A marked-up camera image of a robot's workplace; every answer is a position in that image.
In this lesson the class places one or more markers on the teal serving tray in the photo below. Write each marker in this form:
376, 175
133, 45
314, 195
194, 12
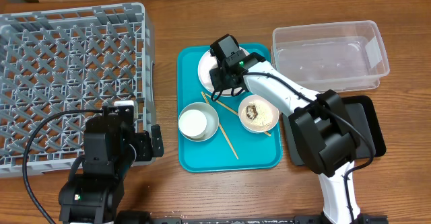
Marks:
255, 151

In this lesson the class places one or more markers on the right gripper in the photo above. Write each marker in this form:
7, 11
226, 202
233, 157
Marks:
215, 84

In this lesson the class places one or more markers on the black food waste tray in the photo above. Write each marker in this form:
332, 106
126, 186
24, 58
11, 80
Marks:
364, 119

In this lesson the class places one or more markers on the grey plastic dish rack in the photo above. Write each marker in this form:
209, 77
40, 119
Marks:
58, 67

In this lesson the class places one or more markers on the wooden chopstick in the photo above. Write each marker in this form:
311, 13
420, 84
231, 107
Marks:
232, 111
222, 129

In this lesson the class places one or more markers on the grey metal bowl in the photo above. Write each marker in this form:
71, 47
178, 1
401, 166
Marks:
212, 119

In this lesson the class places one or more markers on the clear plastic waste bin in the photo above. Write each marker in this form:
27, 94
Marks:
342, 56

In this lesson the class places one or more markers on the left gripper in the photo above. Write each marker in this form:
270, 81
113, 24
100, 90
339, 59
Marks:
145, 144

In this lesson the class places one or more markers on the white paper cup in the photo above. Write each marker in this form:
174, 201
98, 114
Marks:
192, 124

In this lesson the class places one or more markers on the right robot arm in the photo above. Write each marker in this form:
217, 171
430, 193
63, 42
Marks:
323, 132

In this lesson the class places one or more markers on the wooden chopstick left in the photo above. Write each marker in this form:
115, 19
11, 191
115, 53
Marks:
222, 129

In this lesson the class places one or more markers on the small pink bowl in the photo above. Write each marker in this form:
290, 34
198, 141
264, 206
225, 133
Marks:
242, 116

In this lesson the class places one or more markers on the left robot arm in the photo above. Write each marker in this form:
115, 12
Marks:
95, 184

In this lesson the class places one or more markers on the food scraps and rice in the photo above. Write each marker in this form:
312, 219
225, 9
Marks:
259, 115

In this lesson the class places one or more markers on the large white plate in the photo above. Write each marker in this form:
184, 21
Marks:
206, 63

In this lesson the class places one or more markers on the wooden chopstick right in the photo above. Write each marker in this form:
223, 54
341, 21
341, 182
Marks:
232, 111

